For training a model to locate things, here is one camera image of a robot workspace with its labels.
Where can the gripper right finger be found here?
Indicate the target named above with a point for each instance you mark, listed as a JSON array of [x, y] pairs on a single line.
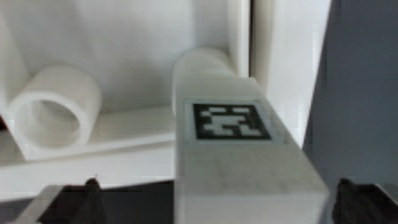
[[363, 206]]

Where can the white chair seat part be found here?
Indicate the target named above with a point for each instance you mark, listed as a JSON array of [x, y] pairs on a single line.
[[88, 56]]

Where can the white workspace border frame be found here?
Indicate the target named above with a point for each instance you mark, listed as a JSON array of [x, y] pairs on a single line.
[[288, 33]]

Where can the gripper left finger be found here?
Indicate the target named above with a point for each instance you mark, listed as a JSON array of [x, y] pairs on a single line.
[[68, 204]]

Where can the white leg block tagged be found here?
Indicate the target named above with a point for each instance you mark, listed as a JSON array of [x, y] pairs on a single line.
[[246, 179]]

